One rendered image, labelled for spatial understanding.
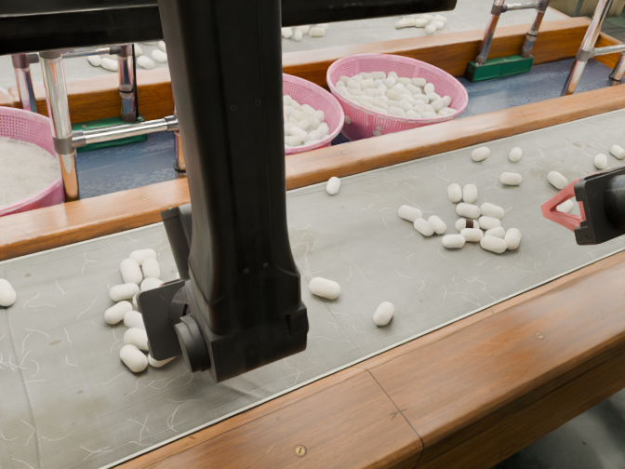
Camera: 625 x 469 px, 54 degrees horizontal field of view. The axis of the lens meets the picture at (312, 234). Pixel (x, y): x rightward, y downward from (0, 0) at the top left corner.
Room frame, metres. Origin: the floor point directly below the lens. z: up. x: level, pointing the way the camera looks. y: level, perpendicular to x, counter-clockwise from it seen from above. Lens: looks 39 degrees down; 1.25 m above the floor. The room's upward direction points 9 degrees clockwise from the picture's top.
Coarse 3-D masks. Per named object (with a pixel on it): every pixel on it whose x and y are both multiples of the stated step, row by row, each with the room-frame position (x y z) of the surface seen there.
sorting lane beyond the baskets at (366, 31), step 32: (480, 0) 1.76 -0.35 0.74; (512, 0) 1.81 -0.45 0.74; (352, 32) 1.37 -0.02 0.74; (384, 32) 1.40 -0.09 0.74; (416, 32) 1.44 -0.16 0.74; (448, 32) 1.47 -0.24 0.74; (0, 64) 0.95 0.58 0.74; (32, 64) 0.97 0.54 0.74; (64, 64) 0.99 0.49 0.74; (160, 64) 1.05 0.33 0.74
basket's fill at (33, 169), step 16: (0, 144) 0.73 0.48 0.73; (16, 144) 0.73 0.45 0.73; (32, 144) 0.74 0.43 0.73; (0, 160) 0.68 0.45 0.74; (16, 160) 0.69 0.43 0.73; (32, 160) 0.70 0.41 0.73; (48, 160) 0.70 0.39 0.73; (0, 176) 0.64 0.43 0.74; (16, 176) 0.65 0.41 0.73; (32, 176) 0.66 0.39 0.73; (48, 176) 0.67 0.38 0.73; (0, 192) 0.62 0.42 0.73; (16, 192) 0.62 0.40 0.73; (32, 192) 0.63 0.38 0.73
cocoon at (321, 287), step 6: (312, 282) 0.52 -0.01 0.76; (318, 282) 0.52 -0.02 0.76; (324, 282) 0.52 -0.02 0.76; (330, 282) 0.52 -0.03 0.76; (312, 288) 0.51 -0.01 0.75; (318, 288) 0.51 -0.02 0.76; (324, 288) 0.51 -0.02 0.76; (330, 288) 0.51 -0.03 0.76; (336, 288) 0.51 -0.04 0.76; (318, 294) 0.51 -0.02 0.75; (324, 294) 0.51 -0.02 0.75; (330, 294) 0.51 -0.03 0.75; (336, 294) 0.51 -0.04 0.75
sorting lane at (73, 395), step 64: (576, 128) 1.07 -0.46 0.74; (320, 192) 0.73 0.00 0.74; (384, 192) 0.75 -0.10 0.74; (512, 192) 0.81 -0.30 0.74; (64, 256) 0.51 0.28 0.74; (128, 256) 0.53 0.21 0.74; (320, 256) 0.59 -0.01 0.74; (384, 256) 0.61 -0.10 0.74; (448, 256) 0.63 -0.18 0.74; (512, 256) 0.65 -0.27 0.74; (576, 256) 0.67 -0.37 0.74; (0, 320) 0.40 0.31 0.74; (64, 320) 0.42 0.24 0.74; (320, 320) 0.48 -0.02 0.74; (448, 320) 0.51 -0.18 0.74; (0, 384) 0.33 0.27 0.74; (64, 384) 0.34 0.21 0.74; (128, 384) 0.35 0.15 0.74; (192, 384) 0.36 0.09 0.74; (256, 384) 0.38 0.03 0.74; (0, 448) 0.27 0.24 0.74; (64, 448) 0.28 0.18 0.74; (128, 448) 0.29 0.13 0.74
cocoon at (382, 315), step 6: (384, 306) 0.50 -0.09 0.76; (390, 306) 0.50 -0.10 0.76; (378, 312) 0.49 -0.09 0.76; (384, 312) 0.49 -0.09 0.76; (390, 312) 0.49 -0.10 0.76; (378, 318) 0.48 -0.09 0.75; (384, 318) 0.48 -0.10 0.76; (390, 318) 0.49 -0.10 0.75; (378, 324) 0.48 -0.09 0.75; (384, 324) 0.48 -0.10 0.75
